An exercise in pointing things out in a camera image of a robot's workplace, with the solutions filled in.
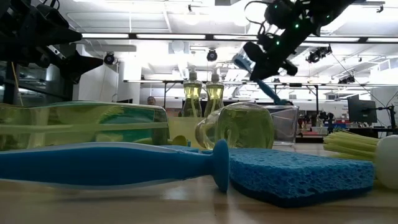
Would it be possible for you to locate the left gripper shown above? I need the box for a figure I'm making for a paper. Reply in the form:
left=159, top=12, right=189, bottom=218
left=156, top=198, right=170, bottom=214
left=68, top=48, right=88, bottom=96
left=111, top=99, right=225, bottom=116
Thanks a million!
left=0, top=1, right=104, bottom=85

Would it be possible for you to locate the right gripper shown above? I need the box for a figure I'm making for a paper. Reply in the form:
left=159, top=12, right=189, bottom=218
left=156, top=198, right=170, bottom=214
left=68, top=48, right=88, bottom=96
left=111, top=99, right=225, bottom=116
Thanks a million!
left=250, top=30, right=304, bottom=82

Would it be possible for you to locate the blue white dish brush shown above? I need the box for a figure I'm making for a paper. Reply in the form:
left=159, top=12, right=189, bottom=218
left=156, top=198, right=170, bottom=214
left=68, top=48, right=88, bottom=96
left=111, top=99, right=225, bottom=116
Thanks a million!
left=232, top=52, right=294, bottom=106

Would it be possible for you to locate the clear yellow-green soap bottle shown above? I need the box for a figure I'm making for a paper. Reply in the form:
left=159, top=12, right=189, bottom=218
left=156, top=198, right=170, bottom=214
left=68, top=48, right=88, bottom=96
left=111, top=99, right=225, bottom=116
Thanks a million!
left=203, top=68, right=225, bottom=118
left=181, top=65, right=203, bottom=118
left=195, top=101, right=275, bottom=150
left=0, top=100, right=171, bottom=152

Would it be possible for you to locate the blue cellulose sponge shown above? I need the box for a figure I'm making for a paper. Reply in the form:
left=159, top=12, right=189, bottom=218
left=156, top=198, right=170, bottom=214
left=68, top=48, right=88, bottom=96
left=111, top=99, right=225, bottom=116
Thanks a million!
left=228, top=147, right=375, bottom=208
left=160, top=144, right=215, bottom=156

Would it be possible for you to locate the blue silicone brush handle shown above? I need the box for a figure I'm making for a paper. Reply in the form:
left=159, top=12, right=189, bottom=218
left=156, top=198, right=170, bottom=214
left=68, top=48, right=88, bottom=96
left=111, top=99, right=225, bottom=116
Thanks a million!
left=0, top=139, right=231, bottom=193

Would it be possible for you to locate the black ceiling spotlight cluster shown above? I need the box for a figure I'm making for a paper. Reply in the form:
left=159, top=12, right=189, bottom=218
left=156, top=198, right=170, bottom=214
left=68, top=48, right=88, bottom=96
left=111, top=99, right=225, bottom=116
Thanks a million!
left=338, top=75, right=356, bottom=85
left=305, top=44, right=333, bottom=65

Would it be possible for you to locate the clear plastic bin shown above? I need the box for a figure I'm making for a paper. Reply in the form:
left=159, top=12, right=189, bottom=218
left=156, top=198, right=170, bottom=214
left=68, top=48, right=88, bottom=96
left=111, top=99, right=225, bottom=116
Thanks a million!
left=263, top=105, right=300, bottom=147

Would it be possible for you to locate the yellow translucent plastic bin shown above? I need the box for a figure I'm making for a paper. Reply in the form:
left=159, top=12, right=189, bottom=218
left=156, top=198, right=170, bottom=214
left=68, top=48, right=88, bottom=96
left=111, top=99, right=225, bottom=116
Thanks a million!
left=169, top=116, right=206, bottom=149

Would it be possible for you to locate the black computer monitor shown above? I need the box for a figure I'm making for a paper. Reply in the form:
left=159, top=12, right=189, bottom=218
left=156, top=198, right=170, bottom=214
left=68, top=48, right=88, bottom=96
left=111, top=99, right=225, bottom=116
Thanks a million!
left=347, top=94, right=378, bottom=124

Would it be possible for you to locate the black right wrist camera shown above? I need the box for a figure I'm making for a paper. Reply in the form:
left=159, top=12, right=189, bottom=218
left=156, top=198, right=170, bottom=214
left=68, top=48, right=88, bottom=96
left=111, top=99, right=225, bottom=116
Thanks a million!
left=244, top=42, right=268, bottom=63

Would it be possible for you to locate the yellow hanging cable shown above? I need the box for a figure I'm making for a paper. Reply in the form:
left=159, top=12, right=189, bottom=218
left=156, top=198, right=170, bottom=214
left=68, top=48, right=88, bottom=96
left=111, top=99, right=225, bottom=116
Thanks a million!
left=11, top=60, right=25, bottom=107

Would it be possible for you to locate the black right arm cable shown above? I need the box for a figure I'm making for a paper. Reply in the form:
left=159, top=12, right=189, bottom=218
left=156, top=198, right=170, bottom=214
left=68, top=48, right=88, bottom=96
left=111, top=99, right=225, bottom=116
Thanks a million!
left=244, top=0, right=272, bottom=35

